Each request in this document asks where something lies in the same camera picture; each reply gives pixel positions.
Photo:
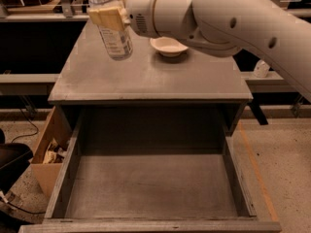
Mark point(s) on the black office chair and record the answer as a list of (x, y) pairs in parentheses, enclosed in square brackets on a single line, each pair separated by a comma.
[(14, 160)]

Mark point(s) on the cardboard box with scraps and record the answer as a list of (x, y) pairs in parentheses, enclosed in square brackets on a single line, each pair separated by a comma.
[(50, 150)]

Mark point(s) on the grey wooden cabinet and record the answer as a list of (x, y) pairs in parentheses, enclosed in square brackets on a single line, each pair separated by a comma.
[(90, 76)]

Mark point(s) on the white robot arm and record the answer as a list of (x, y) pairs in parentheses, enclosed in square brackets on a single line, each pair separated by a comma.
[(220, 28)]

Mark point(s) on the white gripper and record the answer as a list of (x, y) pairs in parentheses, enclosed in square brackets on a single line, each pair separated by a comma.
[(140, 13)]

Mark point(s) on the clear plastic water bottle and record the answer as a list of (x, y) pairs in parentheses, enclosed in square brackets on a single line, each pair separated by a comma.
[(117, 43)]

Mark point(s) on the open grey top drawer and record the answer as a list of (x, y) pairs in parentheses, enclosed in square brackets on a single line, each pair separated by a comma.
[(151, 170)]

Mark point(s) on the white paper bowl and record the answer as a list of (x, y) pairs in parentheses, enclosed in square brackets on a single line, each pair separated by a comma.
[(168, 47)]

